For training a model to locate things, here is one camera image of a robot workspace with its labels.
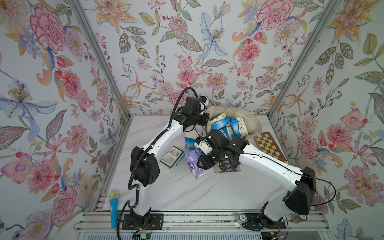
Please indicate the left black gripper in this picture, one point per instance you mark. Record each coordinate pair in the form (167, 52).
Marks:
(204, 120)

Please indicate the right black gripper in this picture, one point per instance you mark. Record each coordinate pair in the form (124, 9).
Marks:
(204, 161)

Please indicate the purple tissue pack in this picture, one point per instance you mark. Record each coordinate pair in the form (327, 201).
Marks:
(191, 159)

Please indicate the blue floral tissue pack front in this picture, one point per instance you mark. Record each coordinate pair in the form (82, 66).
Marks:
(227, 132)

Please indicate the blue floral tissue pack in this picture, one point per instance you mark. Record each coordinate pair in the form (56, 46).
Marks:
(227, 132)
(239, 127)
(220, 122)

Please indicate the green white tissue box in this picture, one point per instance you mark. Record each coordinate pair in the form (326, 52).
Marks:
(172, 158)

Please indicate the beige canvas bag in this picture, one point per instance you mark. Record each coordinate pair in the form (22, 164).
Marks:
(226, 144)

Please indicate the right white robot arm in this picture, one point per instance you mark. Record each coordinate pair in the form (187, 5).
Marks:
(299, 184)

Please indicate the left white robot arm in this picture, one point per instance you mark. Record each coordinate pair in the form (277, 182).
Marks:
(145, 160)

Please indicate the wooden chessboard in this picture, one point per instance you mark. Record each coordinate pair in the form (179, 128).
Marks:
(267, 144)

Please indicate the blue microphone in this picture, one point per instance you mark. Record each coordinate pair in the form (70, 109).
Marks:
(113, 196)

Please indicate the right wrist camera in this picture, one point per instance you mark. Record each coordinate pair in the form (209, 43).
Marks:
(203, 146)

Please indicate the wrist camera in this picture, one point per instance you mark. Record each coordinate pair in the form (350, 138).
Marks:
(203, 146)
(203, 102)

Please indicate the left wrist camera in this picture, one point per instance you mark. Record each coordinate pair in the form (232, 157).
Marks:
(203, 102)

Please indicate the metal base rail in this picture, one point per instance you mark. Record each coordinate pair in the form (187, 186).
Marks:
(201, 225)

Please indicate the aluminium corner post left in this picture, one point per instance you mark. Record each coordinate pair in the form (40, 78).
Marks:
(85, 24)

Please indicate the aluminium corner post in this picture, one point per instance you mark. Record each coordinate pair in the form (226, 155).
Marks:
(85, 24)
(328, 12)

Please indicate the aluminium corner post right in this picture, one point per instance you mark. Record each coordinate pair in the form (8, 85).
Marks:
(328, 12)

